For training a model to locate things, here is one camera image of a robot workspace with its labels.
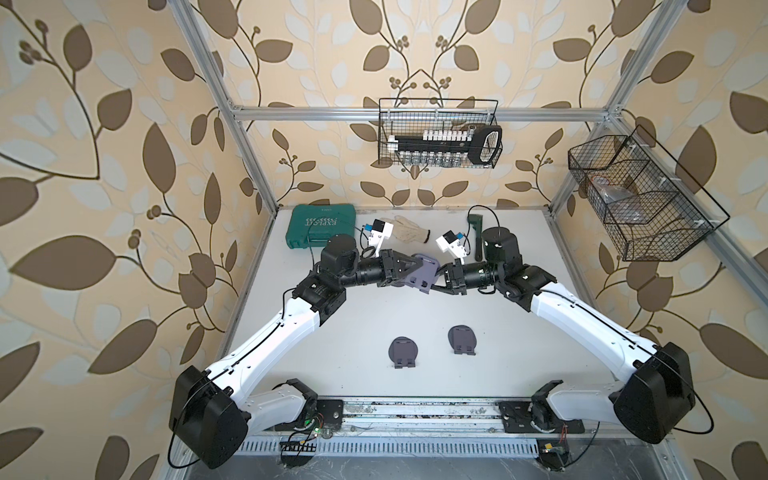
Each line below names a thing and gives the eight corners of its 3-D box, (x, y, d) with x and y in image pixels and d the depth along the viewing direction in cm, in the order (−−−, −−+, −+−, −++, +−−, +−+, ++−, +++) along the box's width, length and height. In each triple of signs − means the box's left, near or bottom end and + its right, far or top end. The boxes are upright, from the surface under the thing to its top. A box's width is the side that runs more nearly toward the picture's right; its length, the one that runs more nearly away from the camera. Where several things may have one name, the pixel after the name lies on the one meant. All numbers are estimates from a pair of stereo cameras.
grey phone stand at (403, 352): (388, 368, 84) (388, 366, 82) (388, 339, 89) (388, 336, 88) (418, 368, 84) (419, 366, 82) (417, 339, 89) (417, 336, 88)
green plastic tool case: (285, 248, 109) (282, 242, 106) (296, 211, 121) (294, 204, 118) (353, 248, 109) (351, 242, 106) (357, 211, 121) (356, 204, 118)
